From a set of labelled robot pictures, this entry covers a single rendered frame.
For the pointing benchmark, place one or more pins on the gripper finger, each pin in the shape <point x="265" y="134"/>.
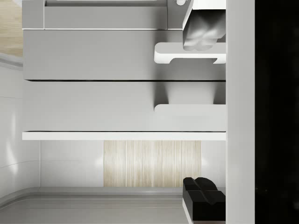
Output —
<point x="203" y="203"/>
<point x="203" y="25"/>

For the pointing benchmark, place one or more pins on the white cabinet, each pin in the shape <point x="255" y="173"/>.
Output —
<point x="93" y="105"/>

